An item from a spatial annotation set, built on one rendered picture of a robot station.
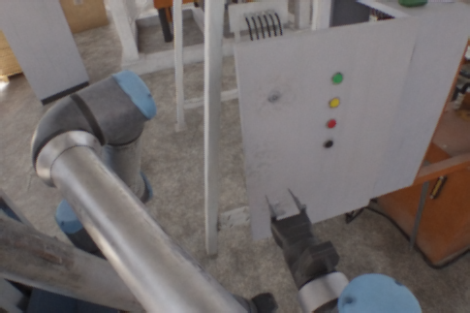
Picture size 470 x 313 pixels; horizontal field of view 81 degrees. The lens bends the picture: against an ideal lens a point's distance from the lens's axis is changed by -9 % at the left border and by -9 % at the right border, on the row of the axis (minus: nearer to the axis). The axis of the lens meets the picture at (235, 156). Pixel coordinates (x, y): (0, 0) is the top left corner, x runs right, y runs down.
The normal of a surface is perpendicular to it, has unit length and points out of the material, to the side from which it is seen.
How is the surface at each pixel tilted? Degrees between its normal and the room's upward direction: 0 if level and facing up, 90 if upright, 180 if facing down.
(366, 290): 5
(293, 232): 3
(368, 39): 90
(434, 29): 90
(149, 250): 9
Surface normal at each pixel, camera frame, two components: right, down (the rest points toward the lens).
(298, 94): 0.27, 0.62
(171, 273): 0.04, -0.69
